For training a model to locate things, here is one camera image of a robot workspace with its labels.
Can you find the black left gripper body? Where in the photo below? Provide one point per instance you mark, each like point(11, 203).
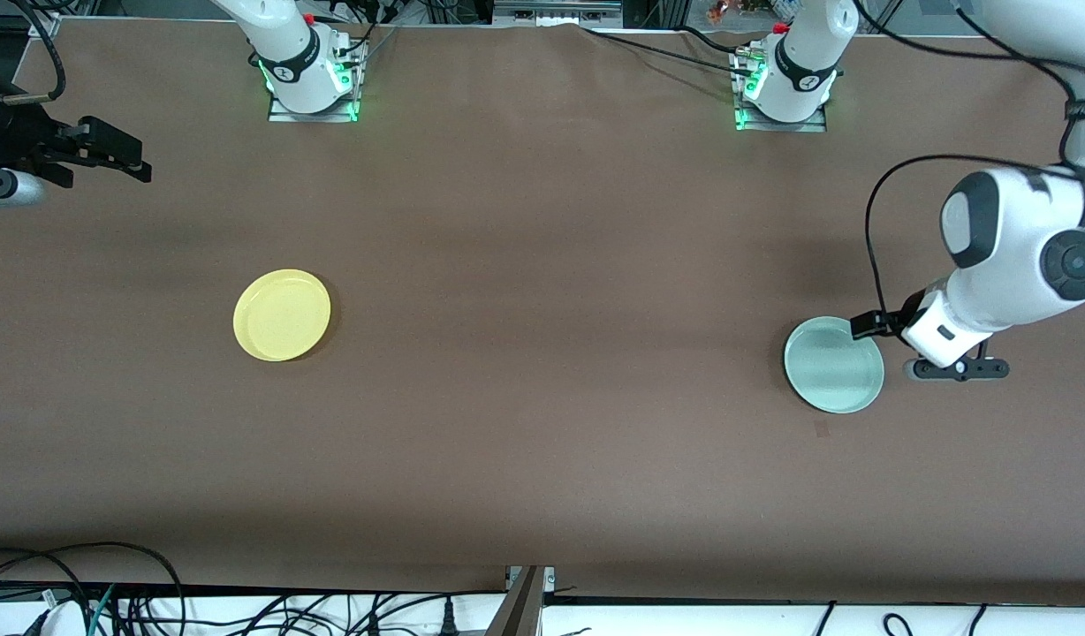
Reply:
point(896, 323)

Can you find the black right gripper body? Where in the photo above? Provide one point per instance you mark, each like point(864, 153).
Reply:
point(14, 137)

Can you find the pale green round plate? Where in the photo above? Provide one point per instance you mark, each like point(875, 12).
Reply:
point(830, 371)

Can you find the yellow round plate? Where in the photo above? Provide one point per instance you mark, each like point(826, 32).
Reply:
point(282, 315)

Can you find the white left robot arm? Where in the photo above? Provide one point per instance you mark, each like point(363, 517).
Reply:
point(1011, 256)

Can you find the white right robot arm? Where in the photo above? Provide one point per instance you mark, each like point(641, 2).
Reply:
point(291, 62)

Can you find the colourful background items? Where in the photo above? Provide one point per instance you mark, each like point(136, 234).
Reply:
point(737, 9)

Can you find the grey metal background device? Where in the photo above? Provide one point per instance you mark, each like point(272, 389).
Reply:
point(556, 11)

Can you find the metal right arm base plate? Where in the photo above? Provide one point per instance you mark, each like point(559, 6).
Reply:
point(282, 117)

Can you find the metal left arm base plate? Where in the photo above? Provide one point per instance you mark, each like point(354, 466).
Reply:
point(816, 126)

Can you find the aluminium frame profile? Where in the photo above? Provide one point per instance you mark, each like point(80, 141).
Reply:
point(520, 609)

